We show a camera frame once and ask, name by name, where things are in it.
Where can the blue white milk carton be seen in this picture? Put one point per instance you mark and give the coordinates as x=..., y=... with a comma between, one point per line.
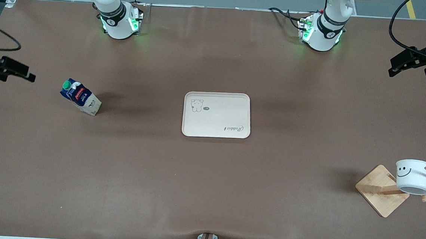
x=81, y=97

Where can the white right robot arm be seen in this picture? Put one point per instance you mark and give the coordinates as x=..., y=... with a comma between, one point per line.
x=117, y=19

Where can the wooden cup rack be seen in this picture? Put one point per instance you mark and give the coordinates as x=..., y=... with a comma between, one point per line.
x=376, y=191

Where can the cream rectangular tray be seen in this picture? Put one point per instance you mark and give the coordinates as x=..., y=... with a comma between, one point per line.
x=220, y=116

